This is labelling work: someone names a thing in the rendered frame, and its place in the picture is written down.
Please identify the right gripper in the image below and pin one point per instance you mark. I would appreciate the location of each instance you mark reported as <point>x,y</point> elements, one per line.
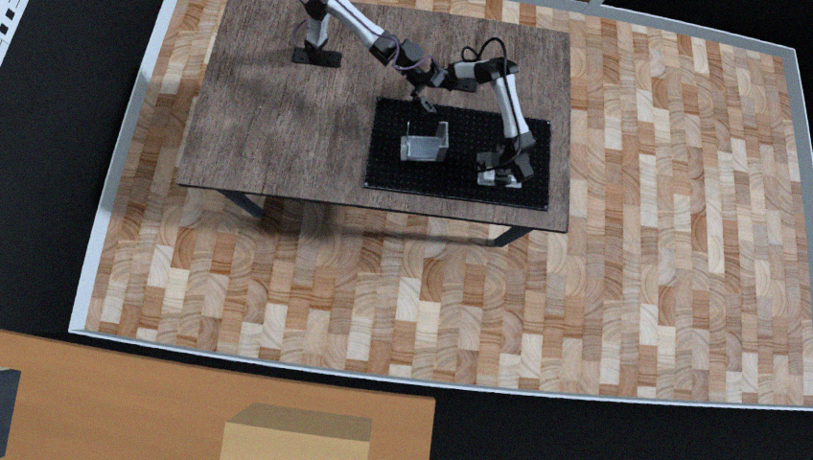
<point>421,103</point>

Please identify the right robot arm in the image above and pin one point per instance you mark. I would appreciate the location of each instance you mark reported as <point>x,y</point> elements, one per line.
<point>381,48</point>

